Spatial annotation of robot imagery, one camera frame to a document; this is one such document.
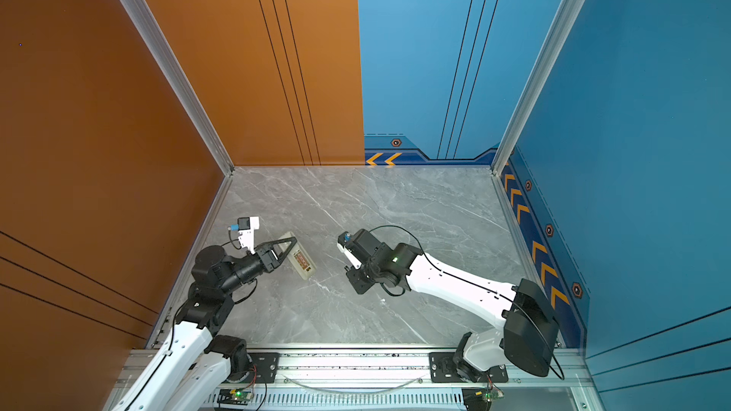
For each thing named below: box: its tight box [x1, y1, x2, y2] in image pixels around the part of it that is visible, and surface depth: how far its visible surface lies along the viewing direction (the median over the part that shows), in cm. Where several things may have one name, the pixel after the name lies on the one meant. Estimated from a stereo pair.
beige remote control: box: [278, 231, 317, 280], surface depth 74 cm
